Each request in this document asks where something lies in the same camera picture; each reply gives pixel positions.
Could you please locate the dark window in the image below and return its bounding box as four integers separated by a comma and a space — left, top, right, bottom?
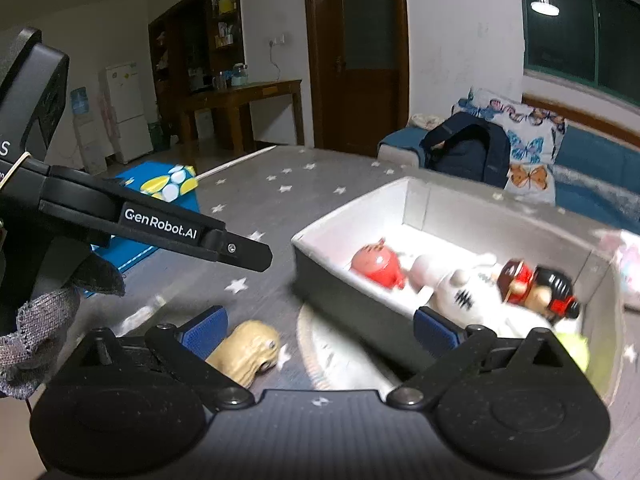
517, 0, 640, 99

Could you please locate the white plush rabbit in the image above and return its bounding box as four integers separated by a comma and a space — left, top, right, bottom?
409, 251, 532, 342

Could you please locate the grey star-print tablecloth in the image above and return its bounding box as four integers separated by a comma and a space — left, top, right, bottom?
30, 144, 640, 480

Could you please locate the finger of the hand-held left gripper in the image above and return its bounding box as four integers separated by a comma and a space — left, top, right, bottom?
40, 164, 274, 274

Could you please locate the black-haired doll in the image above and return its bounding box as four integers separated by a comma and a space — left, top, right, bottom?
500, 258, 582, 324

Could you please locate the dark wooden cabinet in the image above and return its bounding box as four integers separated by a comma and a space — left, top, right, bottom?
148, 0, 246, 152

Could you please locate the white refrigerator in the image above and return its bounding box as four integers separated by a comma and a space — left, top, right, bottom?
103, 61, 155, 164

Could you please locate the person's left hand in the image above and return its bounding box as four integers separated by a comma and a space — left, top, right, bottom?
0, 254, 127, 400

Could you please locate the black backpack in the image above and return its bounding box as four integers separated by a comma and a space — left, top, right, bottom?
419, 112, 511, 187

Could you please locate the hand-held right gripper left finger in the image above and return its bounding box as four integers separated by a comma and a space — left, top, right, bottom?
75, 305, 256, 411

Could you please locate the beige peanut toy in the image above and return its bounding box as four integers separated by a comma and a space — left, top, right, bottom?
205, 321, 282, 389

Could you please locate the dark wooden side table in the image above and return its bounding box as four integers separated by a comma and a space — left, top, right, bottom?
177, 79, 306, 171

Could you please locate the butterfly print pillow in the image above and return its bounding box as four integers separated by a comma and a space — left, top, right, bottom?
451, 87, 569, 206

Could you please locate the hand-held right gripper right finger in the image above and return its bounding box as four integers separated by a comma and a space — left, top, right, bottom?
387, 307, 576, 409

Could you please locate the brown wooden door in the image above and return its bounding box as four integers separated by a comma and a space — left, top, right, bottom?
302, 0, 412, 152

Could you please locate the beige cloth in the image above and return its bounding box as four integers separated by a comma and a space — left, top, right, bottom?
409, 112, 447, 129

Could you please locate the white cardboard box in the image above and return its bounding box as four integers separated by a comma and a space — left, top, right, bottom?
291, 176, 627, 411

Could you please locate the red round toy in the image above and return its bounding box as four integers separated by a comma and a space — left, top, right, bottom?
349, 239, 407, 292

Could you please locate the green round toy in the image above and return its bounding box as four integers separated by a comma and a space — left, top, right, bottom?
554, 332, 592, 377

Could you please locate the water dispenser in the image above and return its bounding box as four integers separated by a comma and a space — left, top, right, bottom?
69, 87, 109, 177

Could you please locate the blue yellow-dotted tissue box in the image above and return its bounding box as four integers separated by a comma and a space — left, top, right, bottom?
90, 161, 200, 274

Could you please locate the pink tissue pack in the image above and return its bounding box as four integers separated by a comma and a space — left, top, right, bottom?
594, 227, 640, 312

